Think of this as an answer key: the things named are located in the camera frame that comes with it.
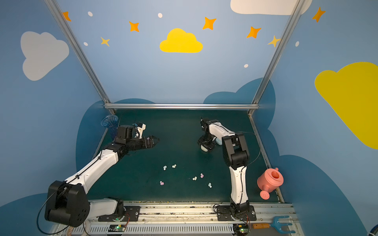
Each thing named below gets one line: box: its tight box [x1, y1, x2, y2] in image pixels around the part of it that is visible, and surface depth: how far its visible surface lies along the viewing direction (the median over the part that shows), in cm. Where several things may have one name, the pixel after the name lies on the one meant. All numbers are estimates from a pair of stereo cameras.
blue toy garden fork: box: [252, 215, 296, 235], surface depth 72 cm
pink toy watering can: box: [256, 167, 284, 201], surface depth 77 cm
